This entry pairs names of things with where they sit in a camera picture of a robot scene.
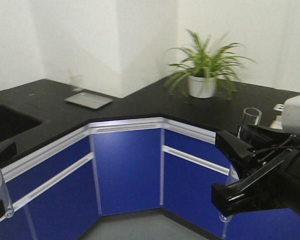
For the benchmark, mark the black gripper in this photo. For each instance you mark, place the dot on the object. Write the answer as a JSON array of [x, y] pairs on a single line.
[[273, 158]]

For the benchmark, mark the clear glass cylinder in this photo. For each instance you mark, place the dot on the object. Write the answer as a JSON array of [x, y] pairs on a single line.
[[250, 116], [5, 196]]

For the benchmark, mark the silver metal tray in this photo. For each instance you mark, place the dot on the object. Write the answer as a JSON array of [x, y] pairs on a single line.
[[89, 100]]

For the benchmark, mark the black sink basin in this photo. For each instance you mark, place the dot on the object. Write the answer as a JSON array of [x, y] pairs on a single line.
[[13, 122]]

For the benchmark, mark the blue cabinet left door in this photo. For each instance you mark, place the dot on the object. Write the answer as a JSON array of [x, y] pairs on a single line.
[[53, 191]]

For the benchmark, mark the white plant pot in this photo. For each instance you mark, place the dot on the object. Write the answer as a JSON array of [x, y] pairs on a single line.
[[201, 87]]

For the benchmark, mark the clear glass beaker on counter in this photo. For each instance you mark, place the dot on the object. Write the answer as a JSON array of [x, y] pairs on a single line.
[[76, 82]]

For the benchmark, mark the blue cabinet middle door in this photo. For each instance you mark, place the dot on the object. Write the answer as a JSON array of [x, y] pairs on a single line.
[[128, 169]]

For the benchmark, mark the green spider plant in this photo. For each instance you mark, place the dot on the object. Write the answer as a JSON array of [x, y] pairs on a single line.
[[207, 59]]

